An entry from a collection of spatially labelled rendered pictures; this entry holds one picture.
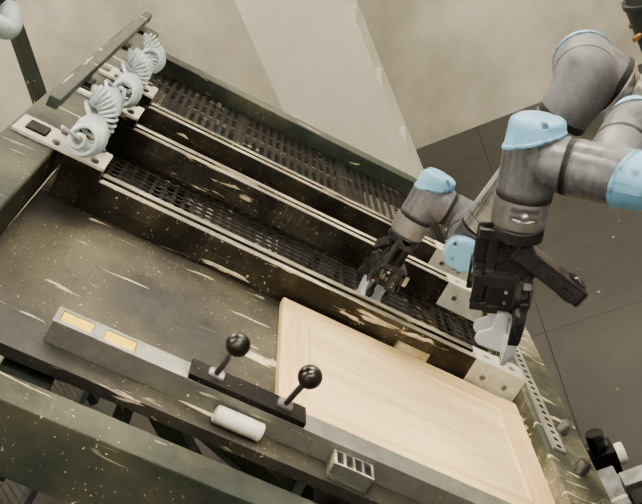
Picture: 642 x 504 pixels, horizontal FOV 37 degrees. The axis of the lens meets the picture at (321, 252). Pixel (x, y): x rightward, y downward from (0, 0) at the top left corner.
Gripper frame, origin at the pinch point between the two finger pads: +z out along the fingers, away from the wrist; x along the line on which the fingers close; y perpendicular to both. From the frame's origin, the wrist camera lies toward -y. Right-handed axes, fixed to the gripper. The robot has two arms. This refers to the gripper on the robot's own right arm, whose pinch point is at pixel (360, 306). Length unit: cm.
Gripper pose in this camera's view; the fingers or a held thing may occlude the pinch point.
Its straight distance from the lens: 211.5
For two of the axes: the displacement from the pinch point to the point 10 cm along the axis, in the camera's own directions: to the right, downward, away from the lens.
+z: -4.6, 8.2, 3.3
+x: 8.9, 4.2, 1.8
